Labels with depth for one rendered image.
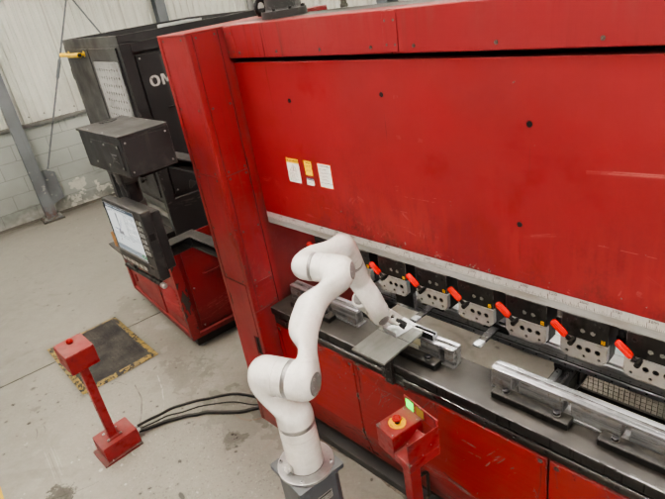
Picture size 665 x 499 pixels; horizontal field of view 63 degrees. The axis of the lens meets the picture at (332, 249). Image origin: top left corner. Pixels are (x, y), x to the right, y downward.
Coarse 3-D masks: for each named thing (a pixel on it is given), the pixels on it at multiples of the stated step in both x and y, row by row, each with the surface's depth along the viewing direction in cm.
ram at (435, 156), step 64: (256, 64) 237; (320, 64) 210; (384, 64) 188; (448, 64) 170; (512, 64) 155; (576, 64) 143; (640, 64) 132; (256, 128) 256; (320, 128) 225; (384, 128) 200; (448, 128) 180; (512, 128) 164; (576, 128) 150; (640, 128) 138; (320, 192) 242; (384, 192) 214; (448, 192) 191; (512, 192) 173; (576, 192) 158; (640, 192) 145; (448, 256) 204; (512, 256) 183; (576, 256) 166; (640, 256) 152
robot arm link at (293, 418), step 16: (256, 368) 163; (272, 368) 161; (256, 384) 163; (272, 384) 160; (272, 400) 166; (288, 400) 169; (288, 416) 166; (304, 416) 166; (288, 432) 167; (304, 432) 168
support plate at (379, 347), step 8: (368, 336) 239; (376, 336) 238; (384, 336) 237; (392, 336) 236; (400, 336) 235; (408, 336) 234; (416, 336) 234; (360, 344) 235; (368, 344) 234; (376, 344) 233; (384, 344) 232; (392, 344) 231; (400, 344) 230; (408, 344) 230; (360, 352) 229; (368, 352) 228; (376, 352) 227; (384, 352) 227; (392, 352) 226; (376, 360) 223; (384, 360) 222
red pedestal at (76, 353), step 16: (80, 336) 314; (64, 352) 301; (80, 352) 301; (96, 352) 307; (80, 368) 303; (96, 400) 322; (112, 432) 334; (128, 432) 336; (112, 448) 329; (128, 448) 337
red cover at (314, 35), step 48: (480, 0) 152; (528, 0) 143; (576, 0) 135; (624, 0) 128; (240, 48) 237; (288, 48) 216; (336, 48) 198; (384, 48) 182; (432, 48) 169; (480, 48) 158; (528, 48) 148; (576, 48) 140
